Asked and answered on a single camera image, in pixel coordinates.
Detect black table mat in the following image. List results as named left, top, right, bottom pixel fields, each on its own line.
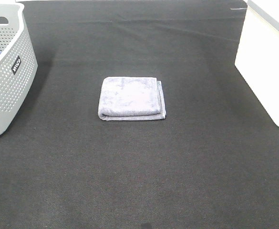
left=0, top=0, right=279, bottom=229

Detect white plastic bin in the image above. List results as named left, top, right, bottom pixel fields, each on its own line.
left=235, top=0, right=279, bottom=127

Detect lavender towel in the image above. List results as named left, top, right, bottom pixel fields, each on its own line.
left=98, top=77, right=166, bottom=121

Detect grey perforated plastic basket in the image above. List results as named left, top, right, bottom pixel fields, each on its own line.
left=0, top=2, right=38, bottom=135

